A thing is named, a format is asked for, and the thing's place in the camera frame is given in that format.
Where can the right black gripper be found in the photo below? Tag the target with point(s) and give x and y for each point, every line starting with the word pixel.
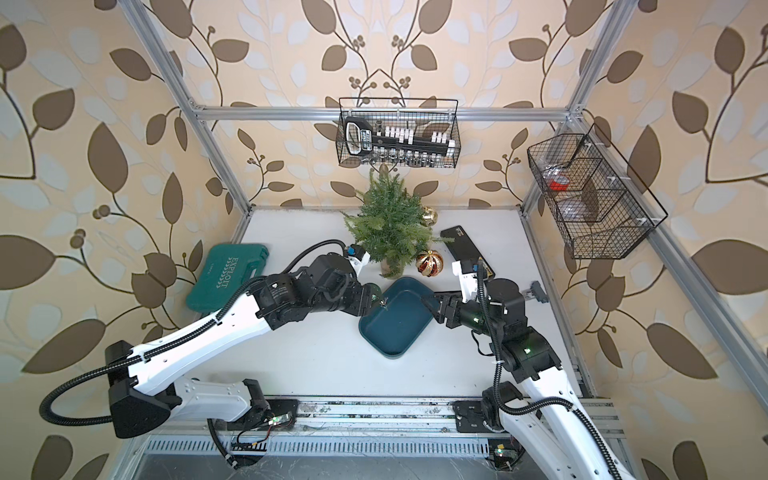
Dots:
pixel 451 303

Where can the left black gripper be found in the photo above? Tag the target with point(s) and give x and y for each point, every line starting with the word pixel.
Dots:
pixel 361 302

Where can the red gold striped ornament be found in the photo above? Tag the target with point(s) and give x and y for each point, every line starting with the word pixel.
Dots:
pixel 429 263

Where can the small green christmas tree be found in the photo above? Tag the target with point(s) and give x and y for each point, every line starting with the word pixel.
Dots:
pixel 390 225

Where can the green glitter bauble ornament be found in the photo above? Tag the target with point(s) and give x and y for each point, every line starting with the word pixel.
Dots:
pixel 375 293

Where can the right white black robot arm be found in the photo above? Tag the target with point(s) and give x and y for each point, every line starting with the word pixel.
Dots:
pixel 531 397

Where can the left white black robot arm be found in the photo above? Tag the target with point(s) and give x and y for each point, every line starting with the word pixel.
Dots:
pixel 155 386

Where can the teal plastic tray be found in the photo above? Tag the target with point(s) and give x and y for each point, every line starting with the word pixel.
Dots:
pixel 392 328

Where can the black flat box yellow label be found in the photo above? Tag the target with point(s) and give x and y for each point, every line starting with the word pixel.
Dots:
pixel 462 248

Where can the green plastic tool case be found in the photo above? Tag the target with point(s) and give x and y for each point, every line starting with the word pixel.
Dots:
pixel 226 268

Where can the black socket tool set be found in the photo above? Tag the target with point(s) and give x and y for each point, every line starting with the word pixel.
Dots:
pixel 362 137

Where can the red item in basket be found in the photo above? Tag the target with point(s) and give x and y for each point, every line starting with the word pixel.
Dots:
pixel 556 179

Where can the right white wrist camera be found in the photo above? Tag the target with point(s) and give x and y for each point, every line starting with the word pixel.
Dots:
pixel 472 274

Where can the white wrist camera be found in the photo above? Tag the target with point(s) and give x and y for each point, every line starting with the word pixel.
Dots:
pixel 358 257
pixel 472 274

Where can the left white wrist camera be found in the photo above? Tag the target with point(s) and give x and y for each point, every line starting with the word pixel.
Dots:
pixel 358 257

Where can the small grey metal bracket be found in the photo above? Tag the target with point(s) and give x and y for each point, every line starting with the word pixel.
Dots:
pixel 536 292

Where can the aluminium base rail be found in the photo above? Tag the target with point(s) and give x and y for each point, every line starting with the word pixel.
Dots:
pixel 371 426

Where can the back black wire basket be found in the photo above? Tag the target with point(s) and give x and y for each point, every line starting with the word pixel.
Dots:
pixel 400 109

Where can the black wire basket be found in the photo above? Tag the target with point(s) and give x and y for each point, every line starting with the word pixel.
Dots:
pixel 609 208
pixel 400 109

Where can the right black wire basket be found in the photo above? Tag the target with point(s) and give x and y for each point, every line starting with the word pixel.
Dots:
pixel 609 208

